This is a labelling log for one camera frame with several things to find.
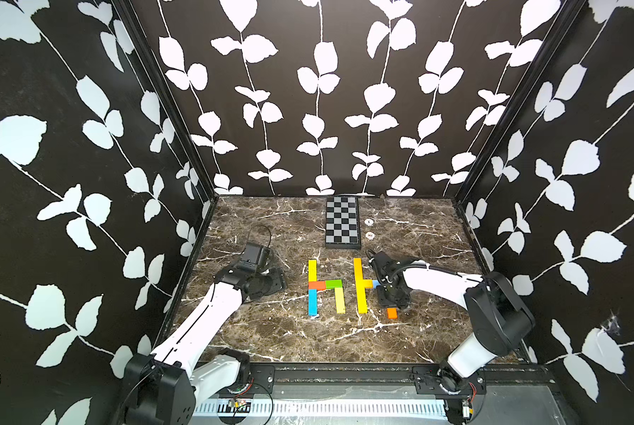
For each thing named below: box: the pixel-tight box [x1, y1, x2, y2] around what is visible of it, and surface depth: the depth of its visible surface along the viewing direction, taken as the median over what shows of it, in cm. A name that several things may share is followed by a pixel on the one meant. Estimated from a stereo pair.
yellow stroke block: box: [307, 259, 318, 282], surface depth 97 cm
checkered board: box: [324, 196, 362, 250], surface depth 109 cm
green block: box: [324, 278, 343, 290], surface depth 95 cm
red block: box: [308, 280, 326, 291], surface depth 95 cm
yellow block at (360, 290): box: [355, 278, 373, 314], surface depth 92 cm
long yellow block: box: [353, 257, 368, 288], surface depth 97 cm
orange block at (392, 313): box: [386, 307, 398, 320], surface depth 87 cm
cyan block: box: [308, 288, 318, 317], surface depth 90 cm
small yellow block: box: [334, 287, 347, 314], surface depth 90 cm
